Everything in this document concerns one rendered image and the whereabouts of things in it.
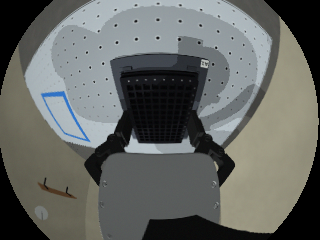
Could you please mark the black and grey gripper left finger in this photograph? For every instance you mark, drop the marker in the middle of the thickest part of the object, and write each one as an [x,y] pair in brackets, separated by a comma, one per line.
[115,143]

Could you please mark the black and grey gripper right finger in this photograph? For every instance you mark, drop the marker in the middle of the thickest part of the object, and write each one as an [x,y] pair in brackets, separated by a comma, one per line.
[204,143]

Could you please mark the blue tape outline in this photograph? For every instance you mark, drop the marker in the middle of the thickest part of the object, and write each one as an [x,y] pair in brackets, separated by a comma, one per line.
[54,94]

